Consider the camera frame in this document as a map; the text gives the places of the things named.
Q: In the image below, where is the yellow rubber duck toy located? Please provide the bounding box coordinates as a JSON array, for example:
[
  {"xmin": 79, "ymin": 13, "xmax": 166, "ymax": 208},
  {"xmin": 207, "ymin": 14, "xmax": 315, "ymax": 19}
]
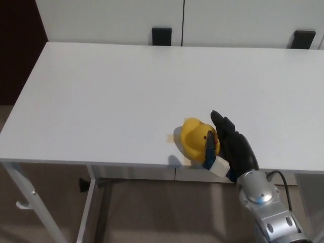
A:
[{"xmin": 181, "ymin": 117, "xmax": 220, "ymax": 163}]

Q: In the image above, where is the small black floor object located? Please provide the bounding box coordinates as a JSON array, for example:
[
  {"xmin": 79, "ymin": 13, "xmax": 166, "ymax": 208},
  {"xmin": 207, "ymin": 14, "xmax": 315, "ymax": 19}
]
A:
[{"xmin": 78, "ymin": 177, "xmax": 89, "ymax": 193}]

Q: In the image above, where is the black clamp right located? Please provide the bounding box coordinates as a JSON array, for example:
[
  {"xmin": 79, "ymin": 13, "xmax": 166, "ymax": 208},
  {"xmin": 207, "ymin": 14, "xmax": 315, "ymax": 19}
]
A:
[{"xmin": 289, "ymin": 30, "xmax": 317, "ymax": 50}]

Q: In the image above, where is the dark brown door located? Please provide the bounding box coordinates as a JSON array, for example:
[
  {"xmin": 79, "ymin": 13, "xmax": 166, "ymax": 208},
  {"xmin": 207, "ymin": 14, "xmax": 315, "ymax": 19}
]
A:
[{"xmin": 0, "ymin": 0, "xmax": 49, "ymax": 105}]

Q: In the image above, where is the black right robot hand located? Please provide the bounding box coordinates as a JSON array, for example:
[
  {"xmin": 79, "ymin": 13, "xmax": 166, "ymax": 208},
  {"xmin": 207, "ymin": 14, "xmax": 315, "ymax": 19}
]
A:
[{"xmin": 202, "ymin": 110, "xmax": 260, "ymax": 183}]

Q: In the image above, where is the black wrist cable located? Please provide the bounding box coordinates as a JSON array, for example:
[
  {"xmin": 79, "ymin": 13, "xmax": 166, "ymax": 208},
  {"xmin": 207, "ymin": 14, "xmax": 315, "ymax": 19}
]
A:
[{"xmin": 265, "ymin": 170, "xmax": 295, "ymax": 214}]

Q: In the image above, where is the white desk leg with hook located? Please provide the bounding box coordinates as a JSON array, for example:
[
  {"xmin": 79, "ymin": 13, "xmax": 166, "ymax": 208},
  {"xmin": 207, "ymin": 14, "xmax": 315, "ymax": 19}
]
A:
[{"xmin": 4, "ymin": 162, "xmax": 68, "ymax": 243}]

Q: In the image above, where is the black clamp left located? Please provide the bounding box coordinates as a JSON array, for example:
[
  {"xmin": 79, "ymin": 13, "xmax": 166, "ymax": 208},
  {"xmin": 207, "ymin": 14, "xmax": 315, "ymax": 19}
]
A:
[{"xmin": 151, "ymin": 27, "xmax": 173, "ymax": 47}]

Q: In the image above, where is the black clamp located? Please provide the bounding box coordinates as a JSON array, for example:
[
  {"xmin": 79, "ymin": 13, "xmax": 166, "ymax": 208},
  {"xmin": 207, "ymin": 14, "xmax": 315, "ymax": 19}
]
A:
[
  {"xmin": 289, "ymin": 30, "xmax": 317, "ymax": 50},
  {"xmin": 151, "ymin": 27, "xmax": 173, "ymax": 47}
]

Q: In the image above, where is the white plastic hook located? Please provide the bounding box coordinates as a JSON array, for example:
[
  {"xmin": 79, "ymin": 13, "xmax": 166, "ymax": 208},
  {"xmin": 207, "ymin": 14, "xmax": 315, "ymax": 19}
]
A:
[{"xmin": 15, "ymin": 200, "xmax": 33, "ymax": 210}]

